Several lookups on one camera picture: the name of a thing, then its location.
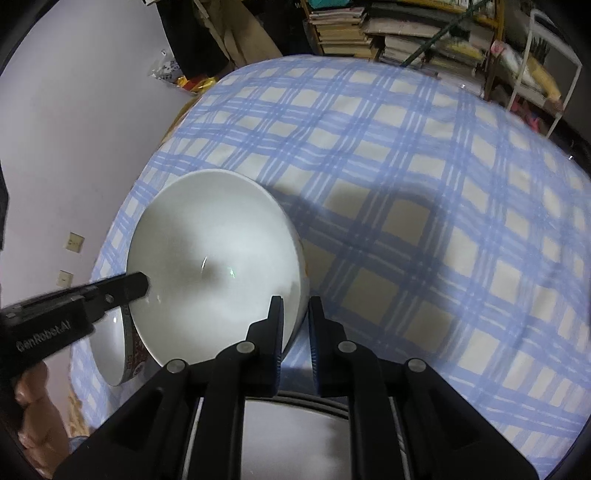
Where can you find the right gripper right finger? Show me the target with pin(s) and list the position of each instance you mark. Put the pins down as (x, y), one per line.
(343, 368)

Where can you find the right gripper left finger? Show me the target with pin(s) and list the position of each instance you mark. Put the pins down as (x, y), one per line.
(247, 369)

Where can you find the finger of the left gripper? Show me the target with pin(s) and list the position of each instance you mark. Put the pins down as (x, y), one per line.
(107, 294)

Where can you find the large plain white bowl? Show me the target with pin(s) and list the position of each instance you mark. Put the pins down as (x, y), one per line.
(215, 247)

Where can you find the red rimmed bowl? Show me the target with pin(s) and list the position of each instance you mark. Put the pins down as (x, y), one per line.
(118, 351)

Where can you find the large cherry plate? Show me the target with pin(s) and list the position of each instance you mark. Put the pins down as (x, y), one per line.
(290, 436)

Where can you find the left hand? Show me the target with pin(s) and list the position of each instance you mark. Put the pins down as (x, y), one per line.
(43, 435)

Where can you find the blue plaid tablecloth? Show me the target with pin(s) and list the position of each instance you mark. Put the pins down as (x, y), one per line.
(435, 225)

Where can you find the snack bag on floor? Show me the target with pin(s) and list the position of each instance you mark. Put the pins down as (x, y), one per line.
(170, 73)

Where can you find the stack of books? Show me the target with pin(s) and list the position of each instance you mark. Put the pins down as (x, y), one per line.
(339, 32)

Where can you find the green pole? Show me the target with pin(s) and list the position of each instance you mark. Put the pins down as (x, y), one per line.
(473, 9)

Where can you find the yellow bookshelf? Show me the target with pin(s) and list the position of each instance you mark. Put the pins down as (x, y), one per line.
(398, 28)

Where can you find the white rolling cart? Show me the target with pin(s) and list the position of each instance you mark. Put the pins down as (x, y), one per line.
(533, 83)

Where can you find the wall socket lower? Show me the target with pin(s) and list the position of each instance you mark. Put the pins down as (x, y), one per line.
(64, 279)

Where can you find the wall socket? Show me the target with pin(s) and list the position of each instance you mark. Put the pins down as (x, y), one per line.
(64, 279)
(74, 242)

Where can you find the wall socket upper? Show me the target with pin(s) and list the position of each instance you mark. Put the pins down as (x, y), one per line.
(74, 242)

